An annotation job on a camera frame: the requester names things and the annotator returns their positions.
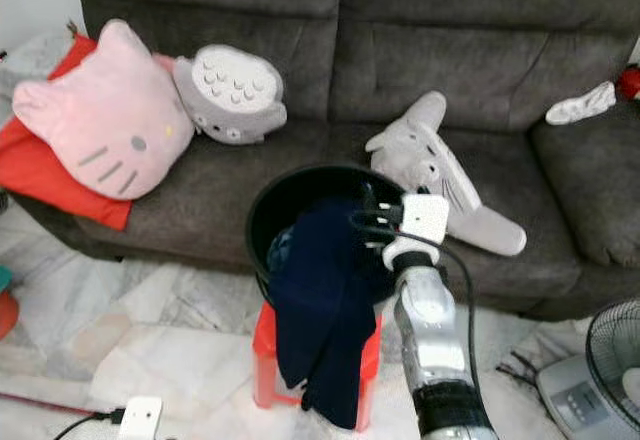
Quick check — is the red plush toy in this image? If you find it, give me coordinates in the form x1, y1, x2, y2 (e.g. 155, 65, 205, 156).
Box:
617, 63, 640, 103

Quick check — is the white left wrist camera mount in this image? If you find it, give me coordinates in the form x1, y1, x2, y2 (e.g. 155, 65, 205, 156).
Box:
117, 396, 164, 440

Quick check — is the red stick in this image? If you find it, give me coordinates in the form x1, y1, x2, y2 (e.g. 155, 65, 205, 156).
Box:
0, 392, 106, 419

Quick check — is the dark grey sofa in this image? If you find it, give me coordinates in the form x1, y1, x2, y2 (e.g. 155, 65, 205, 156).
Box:
10, 0, 640, 323

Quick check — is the white sock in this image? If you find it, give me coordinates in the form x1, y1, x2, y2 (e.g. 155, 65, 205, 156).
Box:
545, 80, 618, 126

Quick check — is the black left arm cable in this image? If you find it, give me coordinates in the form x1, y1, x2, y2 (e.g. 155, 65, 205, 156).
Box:
50, 408, 126, 440

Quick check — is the side table patterned cloth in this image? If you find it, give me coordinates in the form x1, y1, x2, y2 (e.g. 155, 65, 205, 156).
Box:
0, 30, 76, 91

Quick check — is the grey floor fan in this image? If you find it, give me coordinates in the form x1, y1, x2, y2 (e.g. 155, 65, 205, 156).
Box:
535, 298, 640, 440

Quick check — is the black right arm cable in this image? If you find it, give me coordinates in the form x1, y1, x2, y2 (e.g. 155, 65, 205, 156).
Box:
350, 210, 483, 401

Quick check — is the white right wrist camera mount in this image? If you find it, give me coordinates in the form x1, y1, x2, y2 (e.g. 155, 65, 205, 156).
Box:
382, 192, 451, 269

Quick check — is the red pillow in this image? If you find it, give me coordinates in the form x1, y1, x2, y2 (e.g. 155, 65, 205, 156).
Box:
0, 35, 136, 233

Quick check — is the navy shirt red collar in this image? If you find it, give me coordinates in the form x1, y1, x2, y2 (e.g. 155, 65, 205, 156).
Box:
268, 195, 396, 431

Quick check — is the round grey totoro plush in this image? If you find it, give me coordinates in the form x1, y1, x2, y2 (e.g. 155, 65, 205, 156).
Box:
172, 44, 288, 146

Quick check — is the red plastic stool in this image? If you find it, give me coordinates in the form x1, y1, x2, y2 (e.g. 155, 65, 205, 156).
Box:
253, 300, 383, 433

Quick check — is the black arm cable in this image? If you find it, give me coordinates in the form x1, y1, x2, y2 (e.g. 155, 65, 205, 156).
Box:
350, 210, 483, 401
50, 408, 126, 440

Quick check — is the pink cat face pillow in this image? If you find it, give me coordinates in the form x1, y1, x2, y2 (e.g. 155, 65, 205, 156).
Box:
12, 18, 196, 201

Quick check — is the long grey totoro plush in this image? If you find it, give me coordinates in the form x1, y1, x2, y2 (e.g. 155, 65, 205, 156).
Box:
365, 90, 528, 258

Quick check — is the black laundry basket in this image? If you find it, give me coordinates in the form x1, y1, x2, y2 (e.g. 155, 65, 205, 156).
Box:
245, 163, 441, 313

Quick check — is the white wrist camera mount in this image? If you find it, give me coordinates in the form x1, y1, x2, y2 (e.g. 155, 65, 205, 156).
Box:
382, 192, 451, 269
117, 396, 164, 440

